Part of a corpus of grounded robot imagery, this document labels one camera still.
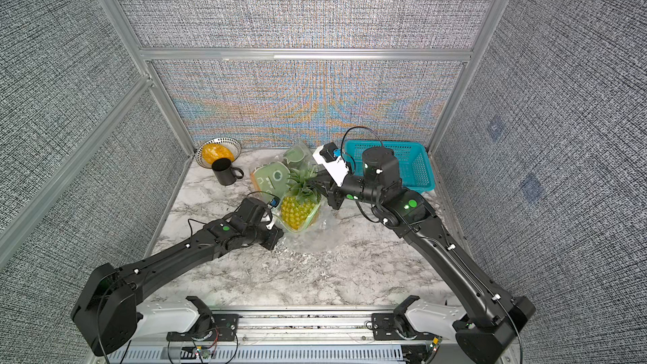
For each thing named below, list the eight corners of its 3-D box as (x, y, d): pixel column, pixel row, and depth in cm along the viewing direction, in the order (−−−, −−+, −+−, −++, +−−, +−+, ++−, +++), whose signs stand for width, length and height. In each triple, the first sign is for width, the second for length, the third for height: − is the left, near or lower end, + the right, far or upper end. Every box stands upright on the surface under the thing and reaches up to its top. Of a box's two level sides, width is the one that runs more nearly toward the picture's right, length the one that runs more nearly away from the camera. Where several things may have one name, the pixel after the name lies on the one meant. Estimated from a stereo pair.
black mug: (216, 185, 110) (209, 171, 102) (221, 173, 114) (213, 158, 106) (243, 185, 110) (237, 171, 102) (246, 173, 114) (240, 158, 106)
